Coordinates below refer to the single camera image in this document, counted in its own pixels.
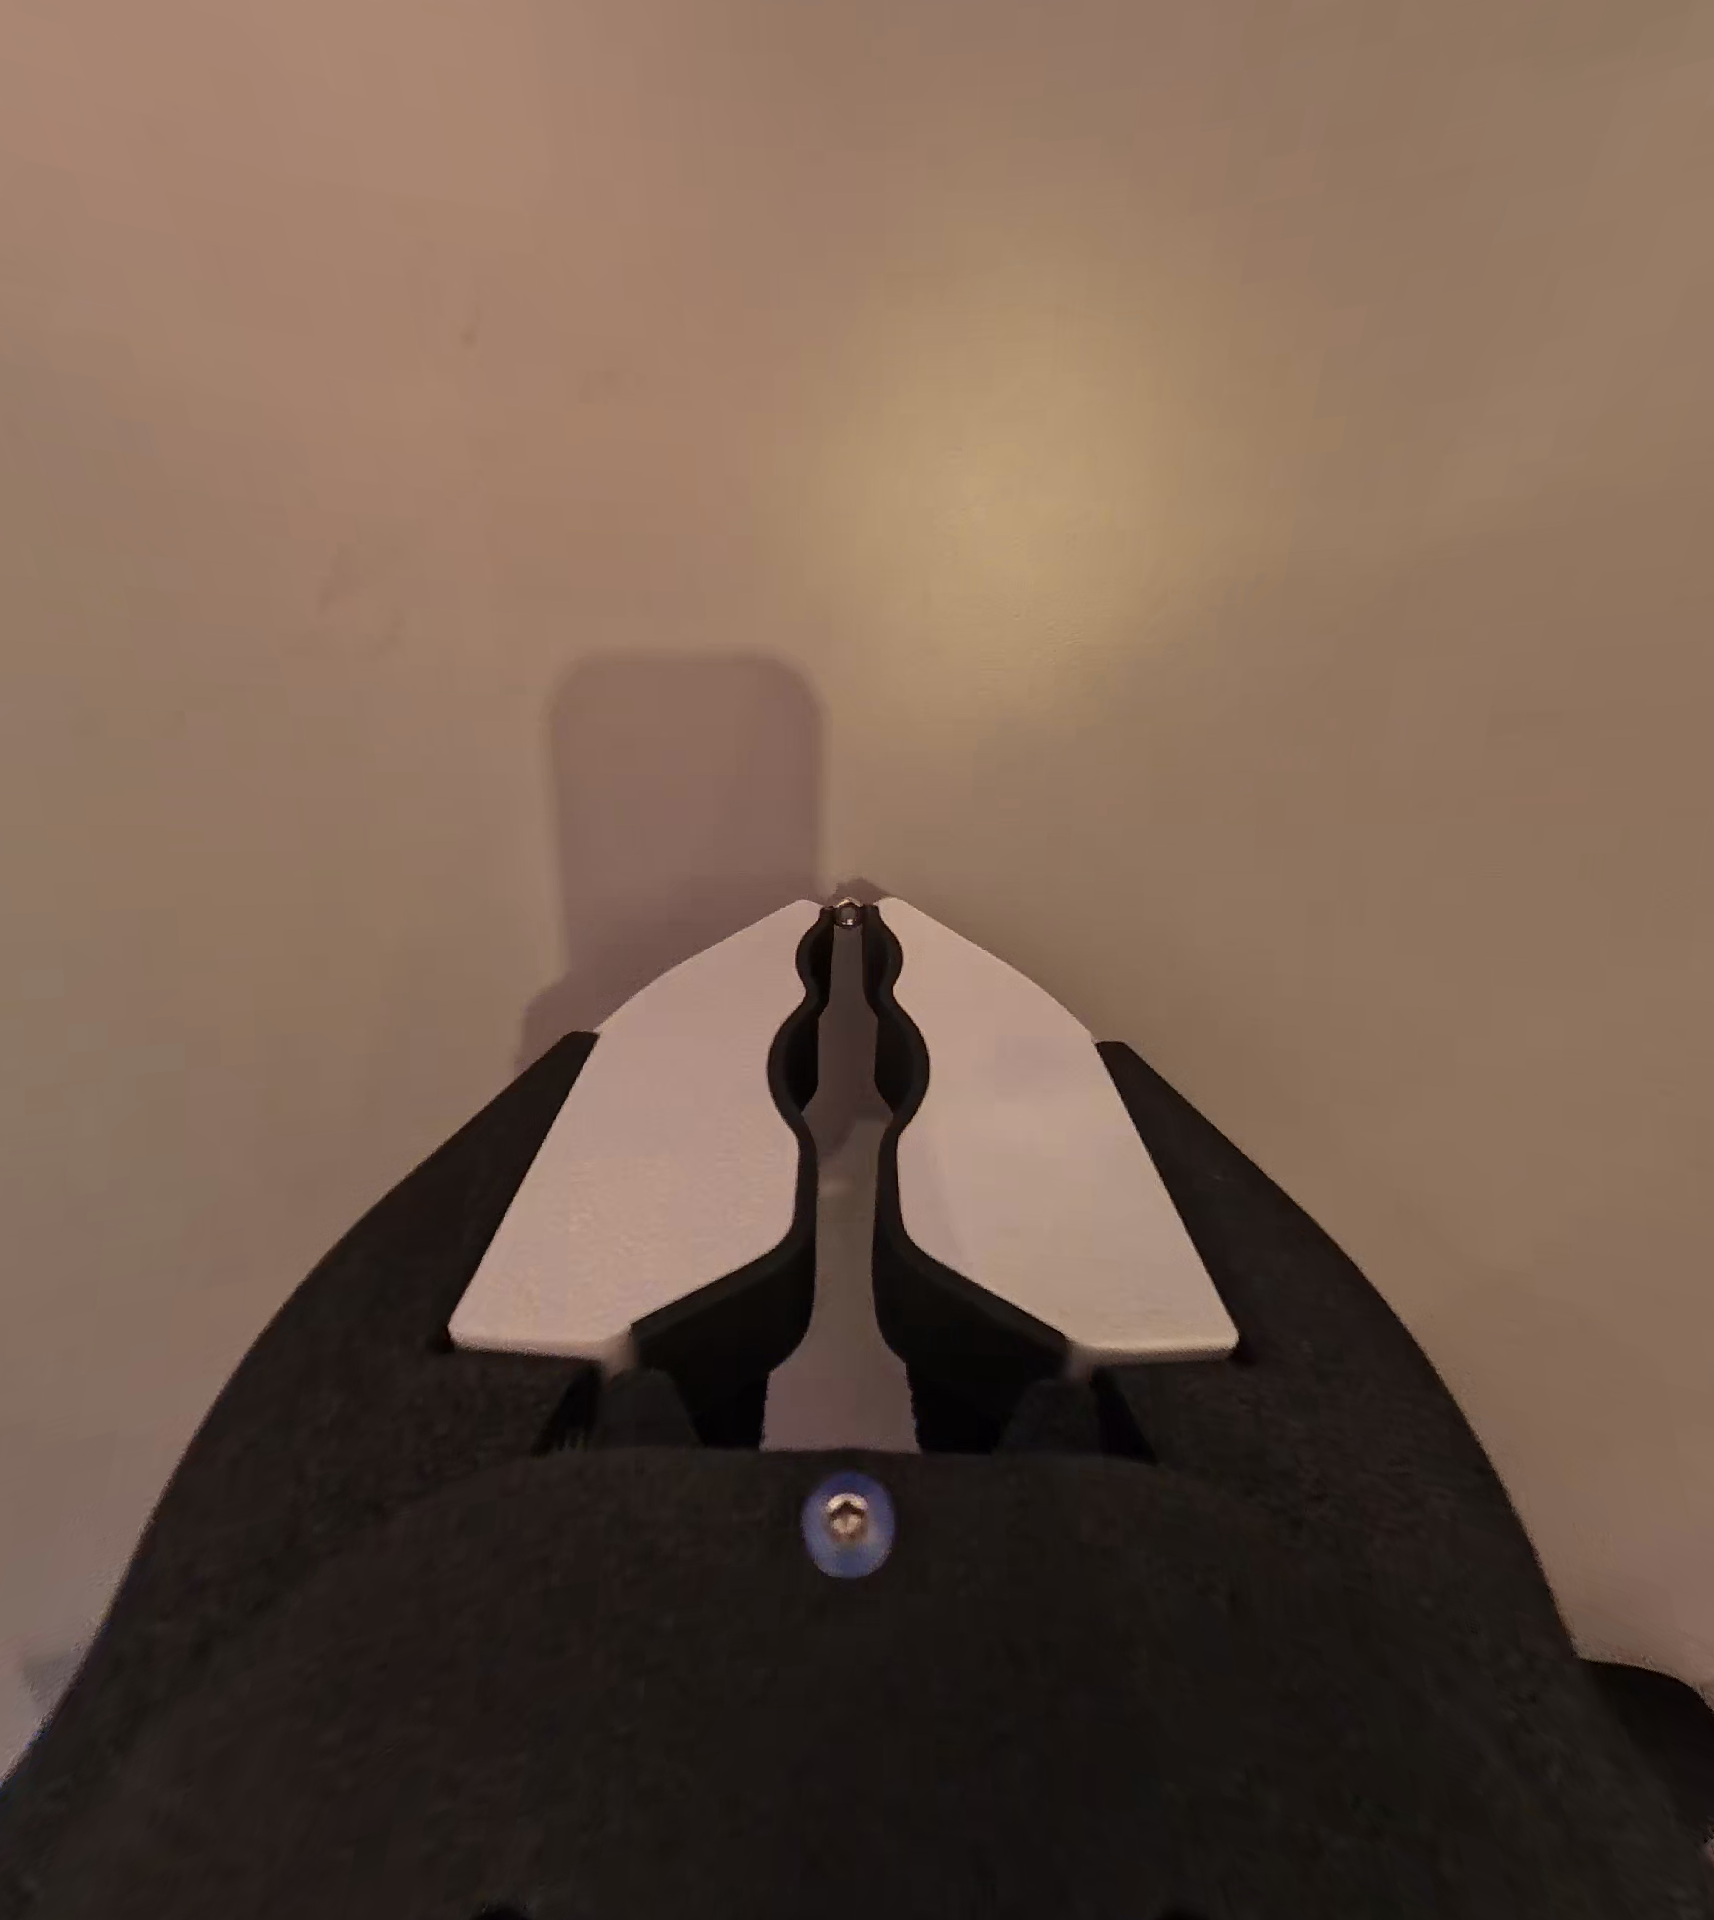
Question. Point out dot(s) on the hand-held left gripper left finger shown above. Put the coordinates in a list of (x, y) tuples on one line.
[(646, 1185)]

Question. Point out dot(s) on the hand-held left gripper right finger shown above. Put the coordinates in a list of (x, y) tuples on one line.
[(1053, 1200)]

